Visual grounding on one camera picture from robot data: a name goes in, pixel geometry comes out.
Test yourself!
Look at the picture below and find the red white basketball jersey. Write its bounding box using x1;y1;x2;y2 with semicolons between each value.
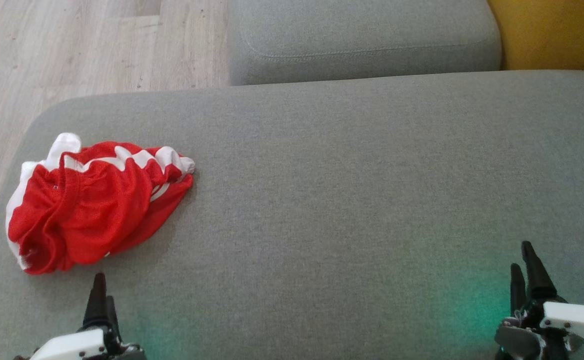
6;132;196;276

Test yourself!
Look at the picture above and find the large grey sofa chaise cushion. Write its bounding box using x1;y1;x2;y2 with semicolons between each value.
0;70;584;360

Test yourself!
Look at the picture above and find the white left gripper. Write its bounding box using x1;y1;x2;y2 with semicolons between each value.
14;272;147;360

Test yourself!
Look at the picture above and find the grey sofa seat cushion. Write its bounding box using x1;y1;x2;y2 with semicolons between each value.
227;0;502;87

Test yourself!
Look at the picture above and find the wide yellow sofa back cushion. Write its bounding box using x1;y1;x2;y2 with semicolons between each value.
487;0;584;76

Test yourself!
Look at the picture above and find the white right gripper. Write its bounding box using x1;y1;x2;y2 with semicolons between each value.
494;241;584;360

